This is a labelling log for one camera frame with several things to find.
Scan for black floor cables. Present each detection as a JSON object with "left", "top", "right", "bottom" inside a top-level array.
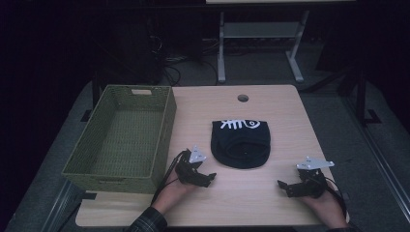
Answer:
[{"left": 159, "top": 54, "right": 220, "bottom": 87}]

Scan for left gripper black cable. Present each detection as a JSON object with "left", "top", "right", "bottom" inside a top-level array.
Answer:
[{"left": 150, "top": 150, "right": 188, "bottom": 206}]

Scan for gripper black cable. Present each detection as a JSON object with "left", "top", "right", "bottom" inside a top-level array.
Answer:
[
  {"left": 150, "top": 150, "right": 188, "bottom": 206},
  {"left": 323, "top": 176, "right": 350, "bottom": 220}
]

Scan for grey metal stand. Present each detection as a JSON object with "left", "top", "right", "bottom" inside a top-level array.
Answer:
[{"left": 217, "top": 10, "right": 310, "bottom": 84}]

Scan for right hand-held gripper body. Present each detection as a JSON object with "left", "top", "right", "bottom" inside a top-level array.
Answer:
[{"left": 295, "top": 156, "right": 336, "bottom": 199}]

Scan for black hat with white print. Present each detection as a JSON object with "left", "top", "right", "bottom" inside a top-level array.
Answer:
[{"left": 210, "top": 119, "right": 272, "bottom": 170}]

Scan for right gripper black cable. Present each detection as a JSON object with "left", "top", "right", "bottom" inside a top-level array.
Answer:
[{"left": 323, "top": 176, "right": 350, "bottom": 220}]

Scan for black metal stand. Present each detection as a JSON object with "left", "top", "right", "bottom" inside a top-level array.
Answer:
[{"left": 337, "top": 62, "right": 383, "bottom": 128}]

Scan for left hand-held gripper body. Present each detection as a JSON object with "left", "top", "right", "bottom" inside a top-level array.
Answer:
[{"left": 174, "top": 144, "right": 208, "bottom": 187}]

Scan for person's left hand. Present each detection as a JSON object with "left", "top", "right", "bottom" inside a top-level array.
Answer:
[{"left": 151, "top": 168, "right": 198, "bottom": 216}]

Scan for person's right hand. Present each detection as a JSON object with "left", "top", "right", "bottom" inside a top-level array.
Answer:
[{"left": 299, "top": 181, "right": 350, "bottom": 230}]

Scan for green woven basket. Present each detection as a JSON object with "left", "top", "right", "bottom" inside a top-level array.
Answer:
[{"left": 61, "top": 84, "right": 178, "bottom": 195}]

